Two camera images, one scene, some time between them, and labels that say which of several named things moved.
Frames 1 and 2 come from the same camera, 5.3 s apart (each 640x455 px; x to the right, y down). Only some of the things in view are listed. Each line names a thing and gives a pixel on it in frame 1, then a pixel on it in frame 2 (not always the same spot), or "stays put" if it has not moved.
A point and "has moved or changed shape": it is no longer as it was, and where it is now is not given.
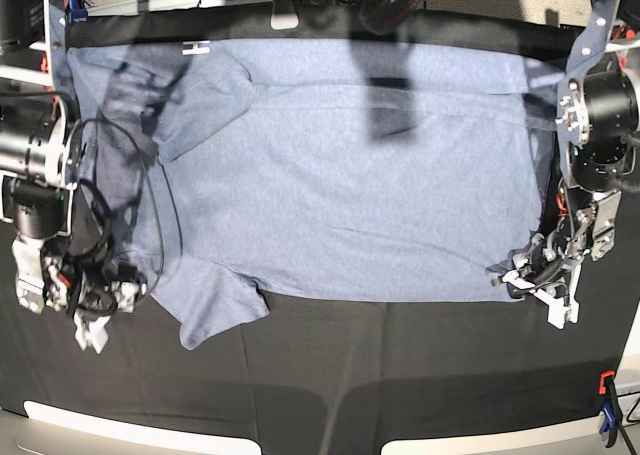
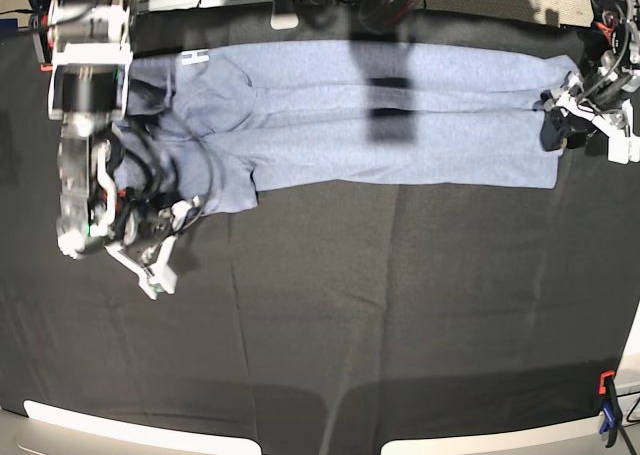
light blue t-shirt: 320,169 has moved or changed shape
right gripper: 548,264 to 616,120
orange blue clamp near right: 612,419 stays put
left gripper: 90,287 to 147,240
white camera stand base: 284,14 stays put
